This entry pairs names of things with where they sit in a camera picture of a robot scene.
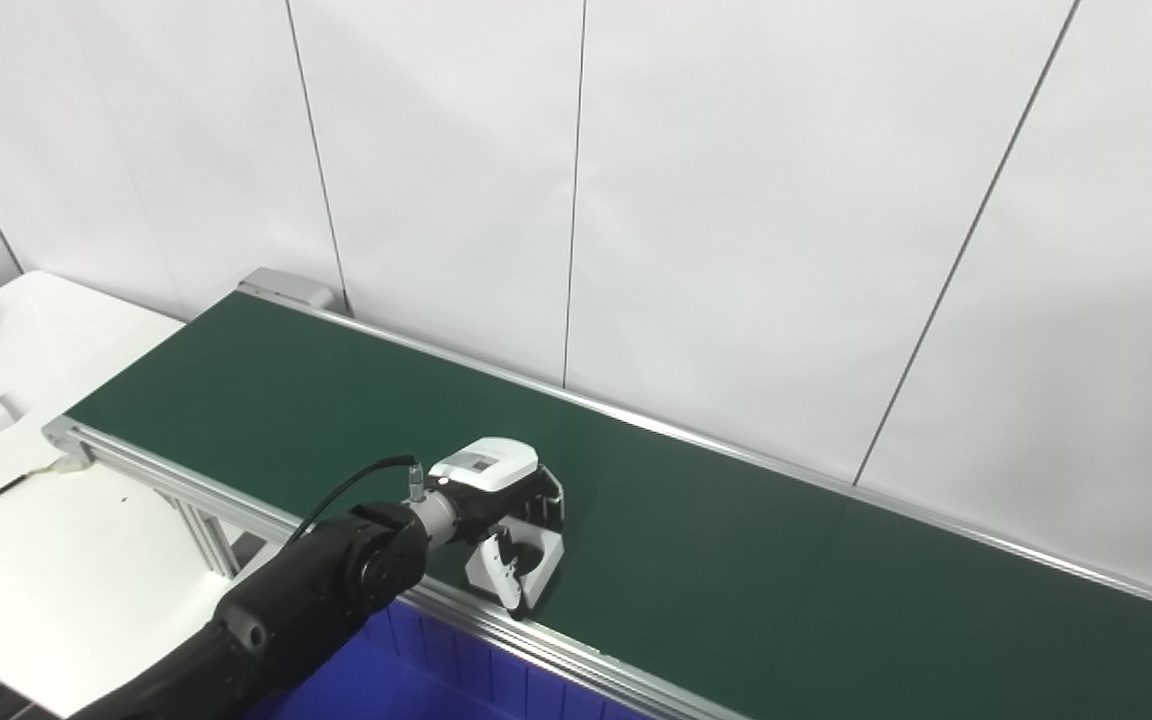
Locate green conveyor belt aluminium frame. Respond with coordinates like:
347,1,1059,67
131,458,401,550
41,267,1152,720

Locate white table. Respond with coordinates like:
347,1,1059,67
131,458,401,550
0,270,269,717

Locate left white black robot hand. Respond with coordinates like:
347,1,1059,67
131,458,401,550
426,437,567,621

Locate blue bin with white parts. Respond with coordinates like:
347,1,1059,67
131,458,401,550
246,598,653,720

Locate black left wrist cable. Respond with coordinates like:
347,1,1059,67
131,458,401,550
286,455,429,547

